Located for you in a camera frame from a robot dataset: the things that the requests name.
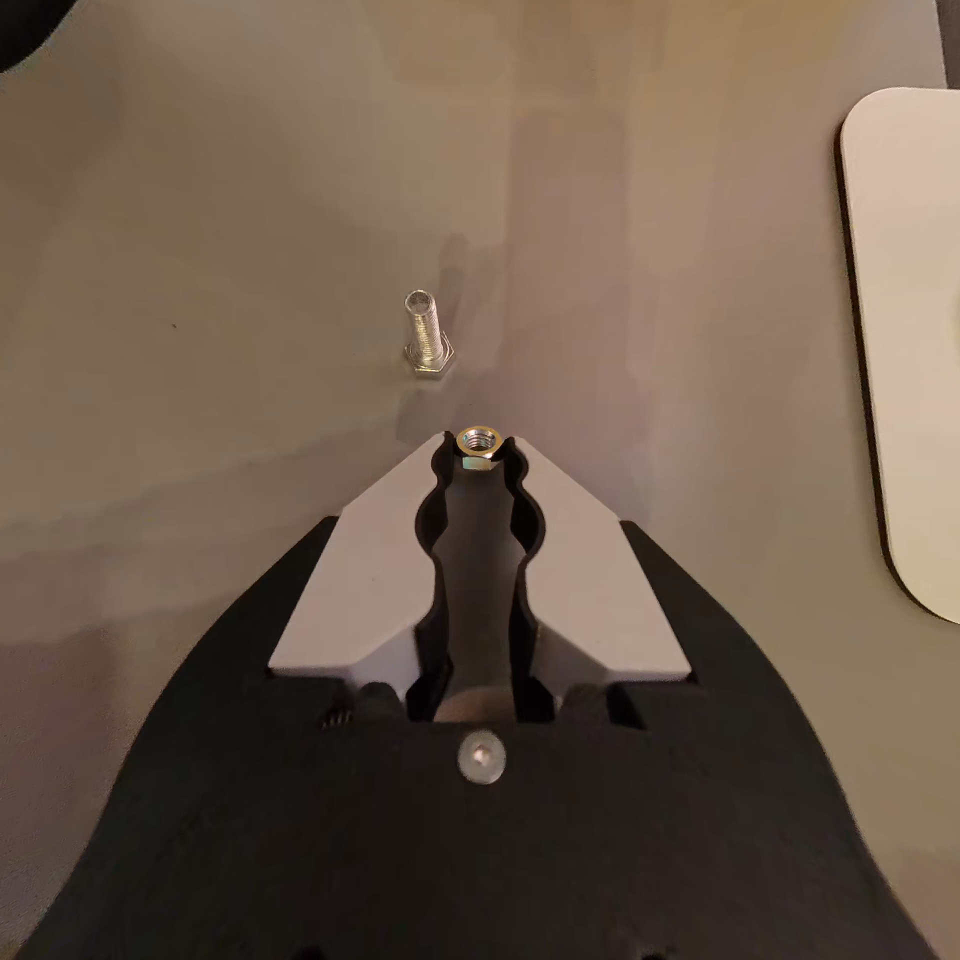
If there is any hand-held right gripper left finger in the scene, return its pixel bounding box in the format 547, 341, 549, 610
270, 432, 459, 718

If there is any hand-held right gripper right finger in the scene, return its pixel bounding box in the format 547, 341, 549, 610
503, 435, 693, 718

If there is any silver hex bolt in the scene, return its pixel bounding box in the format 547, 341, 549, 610
401, 288, 459, 376

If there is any wooden document stand white base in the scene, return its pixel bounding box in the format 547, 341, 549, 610
837, 87, 960, 625

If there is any black round pad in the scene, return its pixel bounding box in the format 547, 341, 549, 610
0, 0, 61, 73

